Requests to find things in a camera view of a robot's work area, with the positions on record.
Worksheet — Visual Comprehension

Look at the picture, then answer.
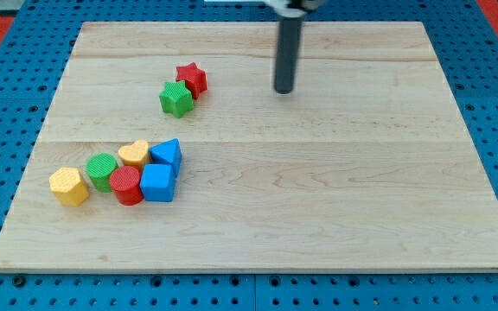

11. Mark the light wooden board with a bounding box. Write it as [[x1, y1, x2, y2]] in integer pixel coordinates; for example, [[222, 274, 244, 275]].
[[0, 22, 498, 274]]

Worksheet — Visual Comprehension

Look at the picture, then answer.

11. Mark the blue triangle block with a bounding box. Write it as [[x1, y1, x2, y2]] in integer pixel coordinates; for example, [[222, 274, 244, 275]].
[[149, 138, 182, 177]]

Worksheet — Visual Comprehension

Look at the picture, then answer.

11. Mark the red cylinder block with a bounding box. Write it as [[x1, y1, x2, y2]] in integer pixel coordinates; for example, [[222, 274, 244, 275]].
[[109, 166, 144, 206]]

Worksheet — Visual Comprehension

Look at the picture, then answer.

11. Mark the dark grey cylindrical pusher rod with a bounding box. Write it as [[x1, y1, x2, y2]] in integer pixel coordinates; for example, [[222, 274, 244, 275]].
[[273, 15, 304, 94]]

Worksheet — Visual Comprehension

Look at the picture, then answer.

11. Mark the red star block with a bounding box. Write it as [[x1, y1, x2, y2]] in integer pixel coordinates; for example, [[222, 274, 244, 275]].
[[176, 62, 208, 99]]

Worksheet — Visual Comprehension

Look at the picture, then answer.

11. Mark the green star block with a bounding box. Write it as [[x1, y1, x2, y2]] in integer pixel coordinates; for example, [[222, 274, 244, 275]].
[[159, 80, 195, 118]]

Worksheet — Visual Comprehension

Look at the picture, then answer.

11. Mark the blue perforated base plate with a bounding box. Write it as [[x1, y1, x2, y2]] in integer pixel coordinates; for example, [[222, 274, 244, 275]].
[[0, 1, 498, 310]]

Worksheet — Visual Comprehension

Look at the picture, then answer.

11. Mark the blue cube block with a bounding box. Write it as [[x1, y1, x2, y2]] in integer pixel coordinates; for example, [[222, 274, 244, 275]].
[[140, 164, 176, 202]]

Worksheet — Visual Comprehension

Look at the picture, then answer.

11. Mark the yellow heart block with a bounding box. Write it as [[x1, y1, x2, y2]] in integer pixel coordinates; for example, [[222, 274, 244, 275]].
[[118, 139, 150, 171]]

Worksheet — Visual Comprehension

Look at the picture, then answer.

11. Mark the green cylinder block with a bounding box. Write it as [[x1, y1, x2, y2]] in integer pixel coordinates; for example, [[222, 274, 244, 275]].
[[86, 153, 118, 193]]

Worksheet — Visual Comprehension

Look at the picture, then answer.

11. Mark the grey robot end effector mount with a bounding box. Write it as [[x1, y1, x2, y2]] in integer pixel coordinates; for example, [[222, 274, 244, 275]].
[[205, 0, 327, 17]]

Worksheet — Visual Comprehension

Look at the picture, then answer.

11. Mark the yellow hexagon block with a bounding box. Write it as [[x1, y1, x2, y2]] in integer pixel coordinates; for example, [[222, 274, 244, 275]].
[[48, 167, 90, 206]]

